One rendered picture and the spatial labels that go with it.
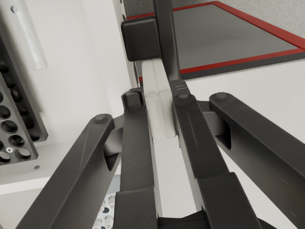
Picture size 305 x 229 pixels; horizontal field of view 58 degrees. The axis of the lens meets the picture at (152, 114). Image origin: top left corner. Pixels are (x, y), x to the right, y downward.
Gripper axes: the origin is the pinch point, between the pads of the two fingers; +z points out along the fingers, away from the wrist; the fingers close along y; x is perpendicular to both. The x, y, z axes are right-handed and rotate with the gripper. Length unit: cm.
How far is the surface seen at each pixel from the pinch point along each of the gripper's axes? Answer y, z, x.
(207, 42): 11.9, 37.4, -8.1
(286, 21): 56, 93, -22
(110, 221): -10.3, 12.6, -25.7
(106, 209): -10.9, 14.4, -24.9
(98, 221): -12.3, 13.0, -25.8
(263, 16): 47, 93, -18
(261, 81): 14.3, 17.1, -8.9
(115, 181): -8.7, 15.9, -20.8
